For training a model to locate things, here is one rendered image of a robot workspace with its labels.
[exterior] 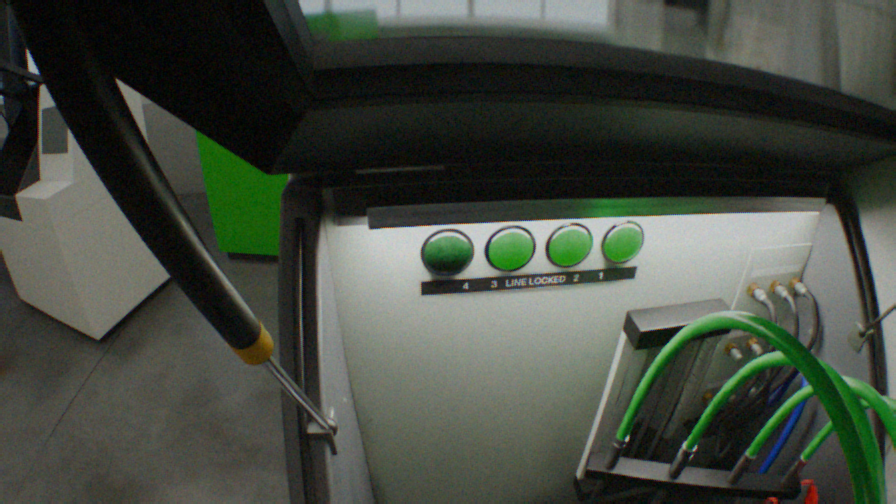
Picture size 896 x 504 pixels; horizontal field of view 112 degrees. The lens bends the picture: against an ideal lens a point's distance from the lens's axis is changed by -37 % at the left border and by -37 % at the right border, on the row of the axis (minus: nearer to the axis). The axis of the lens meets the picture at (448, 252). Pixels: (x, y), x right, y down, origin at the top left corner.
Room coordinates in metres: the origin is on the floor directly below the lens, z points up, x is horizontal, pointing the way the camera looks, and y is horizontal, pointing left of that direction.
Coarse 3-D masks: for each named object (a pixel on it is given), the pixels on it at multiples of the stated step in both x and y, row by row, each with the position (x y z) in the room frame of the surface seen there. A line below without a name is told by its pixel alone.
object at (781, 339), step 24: (720, 312) 0.26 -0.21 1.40; (744, 312) 0.23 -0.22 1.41; (696, 336) 0.28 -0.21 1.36; (768, 336) 0.20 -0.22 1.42; (792, 336) 0.18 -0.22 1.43; (792, 360) 0.17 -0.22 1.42; (816, 360) 0.16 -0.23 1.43; (648, 384) 0.32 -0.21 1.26; (816, 384) 0.14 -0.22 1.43; (840, 408) 0.12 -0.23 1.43; (624, 432) 0.32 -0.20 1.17; (840, 432) 0.11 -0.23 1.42; (864, 456) 0.08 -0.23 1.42; (864, 480) 0.07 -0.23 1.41
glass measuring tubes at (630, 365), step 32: (640, 320) 0.39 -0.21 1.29; (672, 320) 0.39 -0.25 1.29; (640, 352) 0.38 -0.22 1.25; (704, 352) 0.39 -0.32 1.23; (608, 384) 0.41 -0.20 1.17; (672, 384) 0.39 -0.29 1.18; (608, 416) 0.40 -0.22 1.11; (640, 416) 0.38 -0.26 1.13; (672, 416) 0.40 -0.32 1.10; (608, 448) 0.38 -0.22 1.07; (640, 448) 0.39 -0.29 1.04; (576, 480) 0.40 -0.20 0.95
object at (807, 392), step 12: (852, 384) 0.20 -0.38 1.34; (864, 384) 0.19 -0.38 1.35; (792, 396) 0.26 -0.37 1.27; (804, 396) 0.24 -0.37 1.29; (864, 396) 0.18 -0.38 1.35; (876, 396) 0.17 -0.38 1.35; (780, 408) 0.27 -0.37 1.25; (792, 408) 0.25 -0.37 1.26; (876, 408) 0.16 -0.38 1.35; (888, 408) 0.15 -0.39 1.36; (780, 420) 0.26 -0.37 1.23; (888, 420) 0.14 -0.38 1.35; (768, 432) 0.26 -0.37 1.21; (888, 432) 0.13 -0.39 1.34; (756, 444) 0.27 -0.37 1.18; (744, 456) 0.27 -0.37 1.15; (744, 468) 0.26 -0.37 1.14; (732, 480) 0.26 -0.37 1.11
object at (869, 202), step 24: (864, 168) 0.42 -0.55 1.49; (888, 168) 0.38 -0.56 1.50; (864, 192) 0.41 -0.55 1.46; (888, 192) 0.37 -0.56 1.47; (864, 216) 0.40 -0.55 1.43; (888, 216) 0.36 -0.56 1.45; (864, 240) 0.39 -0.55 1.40; (888, 240) 0.35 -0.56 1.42; (888, 264) 0.33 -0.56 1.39; (888, 288) 0.32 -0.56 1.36; (888, 336) 0.28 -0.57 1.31; (888, 360) 0.26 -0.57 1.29; (888, 384) 0.24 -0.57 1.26; (888, 456) 0.18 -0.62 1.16; (888, 480) 0.17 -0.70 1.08
